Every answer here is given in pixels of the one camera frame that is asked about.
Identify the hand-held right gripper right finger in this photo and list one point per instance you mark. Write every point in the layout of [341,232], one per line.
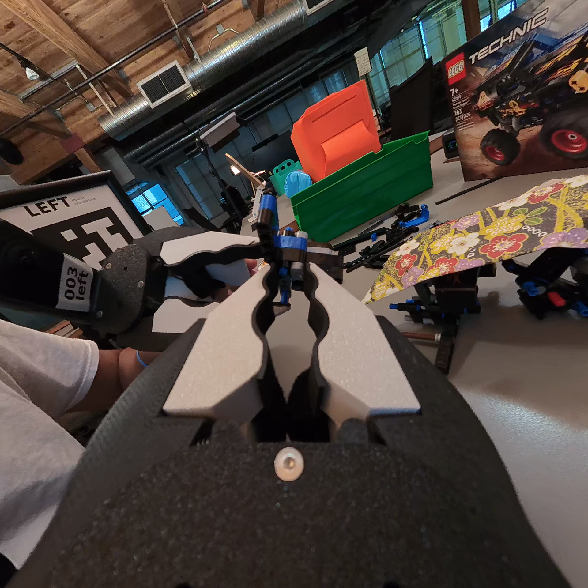
[363,367]

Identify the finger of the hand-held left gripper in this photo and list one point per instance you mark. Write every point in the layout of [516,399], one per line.
[206,243]
[183,317]

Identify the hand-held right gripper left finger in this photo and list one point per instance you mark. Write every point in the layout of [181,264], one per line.
[216,367]

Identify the small lego assembly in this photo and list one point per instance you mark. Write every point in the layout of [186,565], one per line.
[289,252]

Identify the person's left forearm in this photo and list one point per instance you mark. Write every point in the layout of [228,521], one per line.
[110,376]

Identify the group of large lego pieces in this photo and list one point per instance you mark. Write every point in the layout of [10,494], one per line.
[386,243]

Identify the partly built lego car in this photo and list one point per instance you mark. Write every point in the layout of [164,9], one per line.
[542,285]

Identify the long black lego axle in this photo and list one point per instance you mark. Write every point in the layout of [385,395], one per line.
[468,190]

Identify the lego set box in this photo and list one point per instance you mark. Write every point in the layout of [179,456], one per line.
[519,92]

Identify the person's left hand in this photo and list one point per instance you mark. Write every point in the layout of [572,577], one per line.
[251,266]

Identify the blue wristband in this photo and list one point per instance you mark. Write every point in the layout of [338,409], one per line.
[141,359]

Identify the black framed marker sign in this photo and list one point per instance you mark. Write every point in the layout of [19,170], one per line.
[92,216]

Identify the wooden board on stand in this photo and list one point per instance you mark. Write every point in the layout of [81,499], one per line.
[246,172]

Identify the teal plastic basket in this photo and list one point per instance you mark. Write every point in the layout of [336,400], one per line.
[282,172]

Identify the light blue bag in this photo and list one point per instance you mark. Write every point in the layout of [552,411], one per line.
[297,183]

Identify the studio light panel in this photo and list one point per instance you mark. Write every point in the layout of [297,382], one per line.
[220,131]

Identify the person's white shirt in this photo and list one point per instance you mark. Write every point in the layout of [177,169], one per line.
[36,413]

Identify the white air vent grille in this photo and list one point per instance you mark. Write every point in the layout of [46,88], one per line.
[163,83]

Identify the green plastic bin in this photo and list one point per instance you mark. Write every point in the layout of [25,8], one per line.
[367,197]

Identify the floral patterned cloth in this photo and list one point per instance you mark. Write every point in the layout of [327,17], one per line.
[482,239]

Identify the white track spotlight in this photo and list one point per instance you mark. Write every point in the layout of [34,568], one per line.
[31,73]

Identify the small black display device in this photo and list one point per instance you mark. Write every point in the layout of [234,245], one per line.
[450,144]

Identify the hanging paper sign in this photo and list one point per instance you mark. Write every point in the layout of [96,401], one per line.
[362,60]

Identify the silver ventilation duct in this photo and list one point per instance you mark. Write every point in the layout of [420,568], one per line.
[220,59]

